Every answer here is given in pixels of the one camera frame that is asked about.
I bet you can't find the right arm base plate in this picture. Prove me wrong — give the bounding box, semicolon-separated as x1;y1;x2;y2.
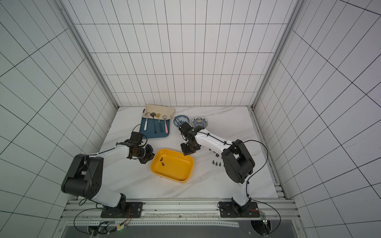
217;201;261;218

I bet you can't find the yellow blue patterned bowl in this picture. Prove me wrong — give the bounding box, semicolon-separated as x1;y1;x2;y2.
191;116;208;129

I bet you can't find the dark blue rectangular tray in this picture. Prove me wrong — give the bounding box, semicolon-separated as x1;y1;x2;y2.
139;118;170;139

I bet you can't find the pink handled spoon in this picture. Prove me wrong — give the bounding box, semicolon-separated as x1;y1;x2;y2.
162;115;169;134

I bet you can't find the white handled spoon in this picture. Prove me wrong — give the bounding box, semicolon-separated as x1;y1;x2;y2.
144;112;150;131

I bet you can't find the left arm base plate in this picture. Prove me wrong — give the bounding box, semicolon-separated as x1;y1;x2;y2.
101;202;143;219

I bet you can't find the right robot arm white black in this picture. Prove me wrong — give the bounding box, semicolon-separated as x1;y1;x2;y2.
179;122;255;210

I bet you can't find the black handled spoon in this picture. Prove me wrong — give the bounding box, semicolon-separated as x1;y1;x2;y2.
150;112;157;134

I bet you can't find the beige folded cloth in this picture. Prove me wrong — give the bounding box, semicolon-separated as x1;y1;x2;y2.
142;104;176;120

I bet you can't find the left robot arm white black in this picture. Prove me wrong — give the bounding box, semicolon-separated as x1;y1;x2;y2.
61;131;155;209

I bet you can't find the gold blue handled spoon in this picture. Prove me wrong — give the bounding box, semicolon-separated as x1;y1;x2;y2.
155;114;163;132

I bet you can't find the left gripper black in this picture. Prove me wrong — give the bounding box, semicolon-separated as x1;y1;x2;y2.
132;144;157;164

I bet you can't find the aluminium mounting rail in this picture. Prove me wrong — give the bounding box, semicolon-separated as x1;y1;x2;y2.
60;198;301;227

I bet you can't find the yellow plastic storage tray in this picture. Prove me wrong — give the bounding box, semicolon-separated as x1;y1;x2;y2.
150;149;194;183

